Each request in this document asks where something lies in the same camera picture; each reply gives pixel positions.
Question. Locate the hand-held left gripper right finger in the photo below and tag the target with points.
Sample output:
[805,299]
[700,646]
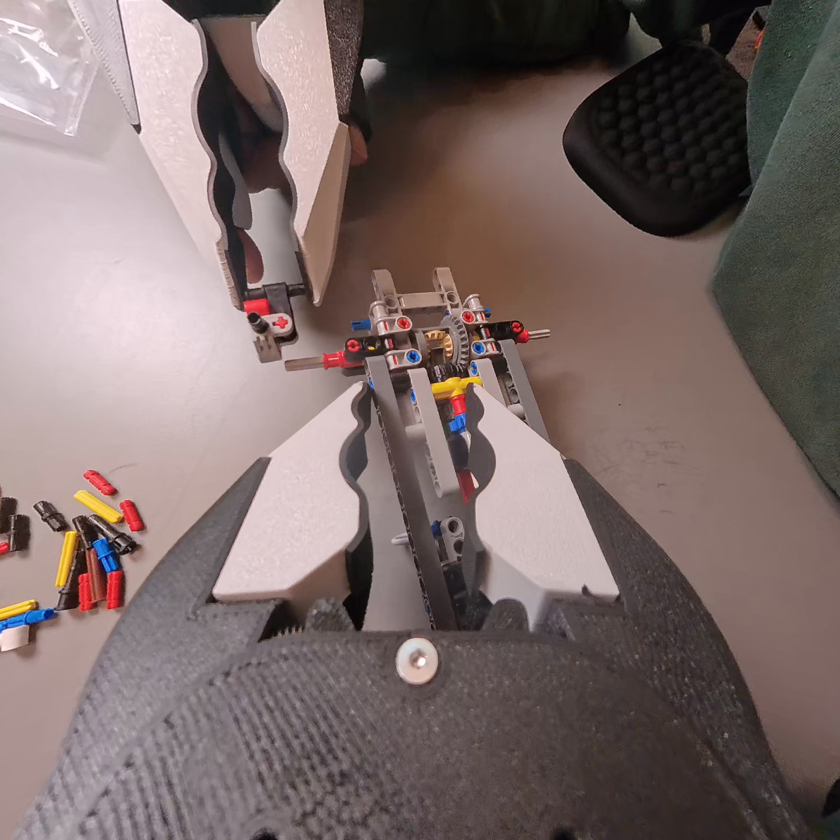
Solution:
[544,525]

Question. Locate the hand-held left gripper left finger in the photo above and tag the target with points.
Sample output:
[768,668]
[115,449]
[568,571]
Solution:
[295,512]

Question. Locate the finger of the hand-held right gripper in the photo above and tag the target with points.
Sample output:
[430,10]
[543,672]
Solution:
[170,118]
[315,131]

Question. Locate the small red grey lego assembly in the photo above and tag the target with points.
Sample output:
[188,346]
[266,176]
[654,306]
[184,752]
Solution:
[279,321]

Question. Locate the grey lego car chassis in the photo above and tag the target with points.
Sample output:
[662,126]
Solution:
[453,341]

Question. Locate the pile of small lego pins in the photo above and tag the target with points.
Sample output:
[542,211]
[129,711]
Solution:
[98,551]

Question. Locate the person's right hand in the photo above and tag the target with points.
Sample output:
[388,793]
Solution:
[266,174]

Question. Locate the clear plastic bag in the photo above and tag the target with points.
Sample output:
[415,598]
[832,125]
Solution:
[39,65]

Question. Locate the black chair armrest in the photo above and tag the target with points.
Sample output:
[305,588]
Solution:
[656,131]

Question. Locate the person's green sweater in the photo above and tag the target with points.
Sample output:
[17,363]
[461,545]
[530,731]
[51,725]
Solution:
[787,262]

